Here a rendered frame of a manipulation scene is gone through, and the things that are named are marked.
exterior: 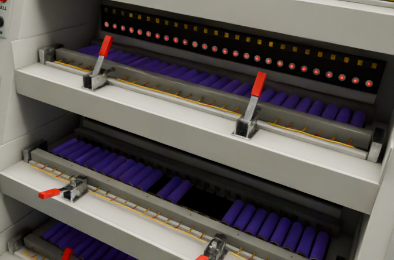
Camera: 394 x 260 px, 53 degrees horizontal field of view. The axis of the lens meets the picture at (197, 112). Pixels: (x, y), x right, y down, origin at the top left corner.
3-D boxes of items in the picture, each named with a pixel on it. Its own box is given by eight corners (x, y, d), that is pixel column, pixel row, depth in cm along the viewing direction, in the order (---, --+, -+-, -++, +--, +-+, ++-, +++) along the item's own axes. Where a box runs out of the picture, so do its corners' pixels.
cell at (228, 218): (243, 210, 68) (228, 232, 63) (234, 206, 69) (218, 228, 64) (245, 201, 68) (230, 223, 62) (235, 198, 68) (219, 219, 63)
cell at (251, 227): (266, 219, 67) (252, 242, 62) (255, 215, 68) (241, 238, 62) (268, 210, 66) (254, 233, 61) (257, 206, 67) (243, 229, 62)
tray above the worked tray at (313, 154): (370, 215, 48) (405, 113, 42) (16, 93, 72) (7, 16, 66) (383, 146, 65) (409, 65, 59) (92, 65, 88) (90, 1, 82)
